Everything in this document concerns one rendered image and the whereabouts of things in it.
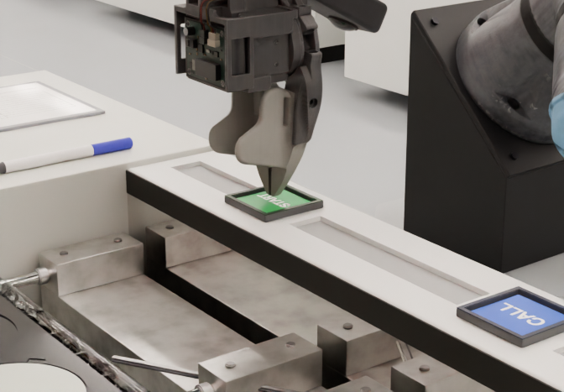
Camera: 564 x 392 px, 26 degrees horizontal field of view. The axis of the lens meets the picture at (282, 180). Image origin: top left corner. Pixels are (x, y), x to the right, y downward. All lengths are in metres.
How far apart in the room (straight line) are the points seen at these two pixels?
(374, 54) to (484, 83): 3.70
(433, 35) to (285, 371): 0.49
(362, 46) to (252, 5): 4.04
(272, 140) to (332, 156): 3.34
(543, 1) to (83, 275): 0.48
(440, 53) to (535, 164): 0.14
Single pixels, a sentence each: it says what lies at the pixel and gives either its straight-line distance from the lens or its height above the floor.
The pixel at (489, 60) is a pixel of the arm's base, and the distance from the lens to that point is 1.18.
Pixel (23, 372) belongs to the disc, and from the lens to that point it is 0.85.
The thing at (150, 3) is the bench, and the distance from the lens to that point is 6.28.
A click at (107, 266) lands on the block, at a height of 0.90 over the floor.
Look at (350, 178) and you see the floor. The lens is 4.03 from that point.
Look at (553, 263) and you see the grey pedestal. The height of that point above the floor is 0.82.
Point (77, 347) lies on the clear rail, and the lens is 0.87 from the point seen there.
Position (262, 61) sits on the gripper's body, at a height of 1.08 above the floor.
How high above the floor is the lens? 1.28
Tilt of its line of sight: 19 degrees down
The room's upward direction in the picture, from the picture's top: straight up
